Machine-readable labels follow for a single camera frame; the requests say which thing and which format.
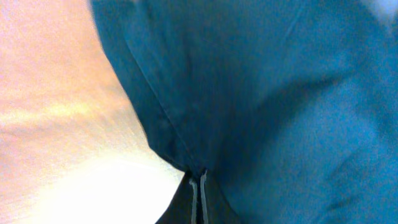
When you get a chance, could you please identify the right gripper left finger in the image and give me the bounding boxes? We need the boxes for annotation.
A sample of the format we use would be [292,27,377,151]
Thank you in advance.
[156,172,198,224]

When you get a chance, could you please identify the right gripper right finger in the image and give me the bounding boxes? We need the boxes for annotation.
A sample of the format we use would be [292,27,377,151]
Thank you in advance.
[200,170,241,224]

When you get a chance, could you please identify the navy blue shorts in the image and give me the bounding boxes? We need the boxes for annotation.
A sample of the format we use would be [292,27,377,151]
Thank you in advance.
[90,0,397,223]

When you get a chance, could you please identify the grey shorts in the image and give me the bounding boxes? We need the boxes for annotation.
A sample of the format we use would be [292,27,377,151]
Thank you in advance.
[361,0,398,24]

